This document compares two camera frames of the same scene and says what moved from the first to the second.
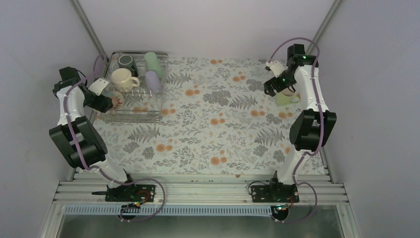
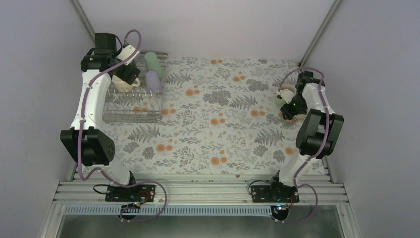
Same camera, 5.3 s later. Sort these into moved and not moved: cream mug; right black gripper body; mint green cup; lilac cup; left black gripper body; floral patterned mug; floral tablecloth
Moved: left black gripper body; right black gripper body; floral patterned mug
Not moved: mint green cup; floral tablecloth; lilac cup; cream mug
